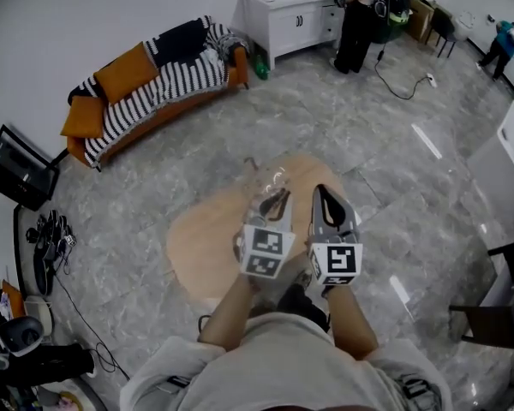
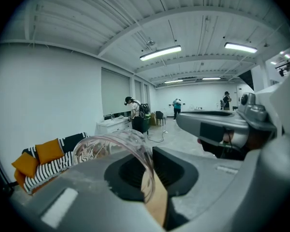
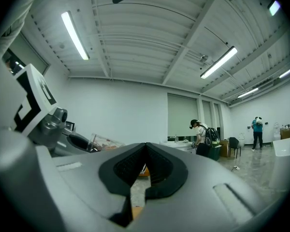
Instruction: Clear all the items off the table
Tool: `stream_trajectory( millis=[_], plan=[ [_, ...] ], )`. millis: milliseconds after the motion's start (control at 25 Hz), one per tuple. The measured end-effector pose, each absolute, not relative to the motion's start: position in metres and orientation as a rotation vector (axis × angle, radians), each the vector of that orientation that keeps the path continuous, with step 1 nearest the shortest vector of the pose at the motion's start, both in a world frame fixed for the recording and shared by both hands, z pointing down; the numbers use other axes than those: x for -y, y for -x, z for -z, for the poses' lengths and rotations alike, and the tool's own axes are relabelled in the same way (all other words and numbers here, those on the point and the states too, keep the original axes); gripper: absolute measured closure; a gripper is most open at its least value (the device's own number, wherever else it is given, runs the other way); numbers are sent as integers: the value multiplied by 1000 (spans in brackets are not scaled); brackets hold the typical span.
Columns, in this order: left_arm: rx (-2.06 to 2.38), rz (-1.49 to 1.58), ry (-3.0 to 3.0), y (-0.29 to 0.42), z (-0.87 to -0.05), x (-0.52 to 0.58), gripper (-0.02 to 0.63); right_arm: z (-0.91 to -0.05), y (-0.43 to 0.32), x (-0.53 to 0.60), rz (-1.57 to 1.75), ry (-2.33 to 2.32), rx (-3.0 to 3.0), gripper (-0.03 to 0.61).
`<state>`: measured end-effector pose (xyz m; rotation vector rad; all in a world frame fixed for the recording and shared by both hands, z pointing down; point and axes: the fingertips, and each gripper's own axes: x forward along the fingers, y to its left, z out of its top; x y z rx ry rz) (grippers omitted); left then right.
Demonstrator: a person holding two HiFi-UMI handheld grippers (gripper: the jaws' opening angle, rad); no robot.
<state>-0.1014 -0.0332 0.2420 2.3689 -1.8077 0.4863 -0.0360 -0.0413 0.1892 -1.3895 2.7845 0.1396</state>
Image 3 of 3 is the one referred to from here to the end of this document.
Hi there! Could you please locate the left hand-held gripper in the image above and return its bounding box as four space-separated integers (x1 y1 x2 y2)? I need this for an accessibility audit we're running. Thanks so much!
0 64 100 227

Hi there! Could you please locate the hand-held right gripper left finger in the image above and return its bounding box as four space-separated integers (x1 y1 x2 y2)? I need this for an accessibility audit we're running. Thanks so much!
35 142 146 232

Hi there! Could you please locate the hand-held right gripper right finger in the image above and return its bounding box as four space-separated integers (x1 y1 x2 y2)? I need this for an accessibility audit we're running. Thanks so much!
130 142 280 232

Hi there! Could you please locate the clear glass cup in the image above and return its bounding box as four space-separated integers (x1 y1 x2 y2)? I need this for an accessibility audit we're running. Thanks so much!
87 133 126 152

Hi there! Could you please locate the black green backpack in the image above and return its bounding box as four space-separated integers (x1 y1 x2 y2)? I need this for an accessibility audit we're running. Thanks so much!
204 127 220 147

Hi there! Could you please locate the black chair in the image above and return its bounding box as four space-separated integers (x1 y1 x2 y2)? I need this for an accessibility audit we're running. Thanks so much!
228 137 243 159

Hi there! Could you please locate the narrow white roller blind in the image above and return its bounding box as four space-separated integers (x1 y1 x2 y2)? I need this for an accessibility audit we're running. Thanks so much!
213 102 221 128
201 100 213 128

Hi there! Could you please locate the wide white roller blind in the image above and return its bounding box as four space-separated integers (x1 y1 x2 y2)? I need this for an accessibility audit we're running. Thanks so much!
167 93 200 138

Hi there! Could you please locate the white bathtub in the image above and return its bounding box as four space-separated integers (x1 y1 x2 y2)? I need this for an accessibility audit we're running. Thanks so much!
272 137 290 157

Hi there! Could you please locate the long ceiling light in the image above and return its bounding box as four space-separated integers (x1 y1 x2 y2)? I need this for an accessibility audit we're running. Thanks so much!
200 45 238 80
278 64 290 79
267 0 281 16
60 11 90 61
237 87 260 99

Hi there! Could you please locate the person's beige shirt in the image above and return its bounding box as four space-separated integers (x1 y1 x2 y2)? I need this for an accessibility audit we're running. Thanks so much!
0 0 47 56

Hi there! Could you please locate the left hand-held gripper camera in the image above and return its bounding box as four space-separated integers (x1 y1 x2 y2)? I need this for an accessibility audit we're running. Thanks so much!
38 107 69 150

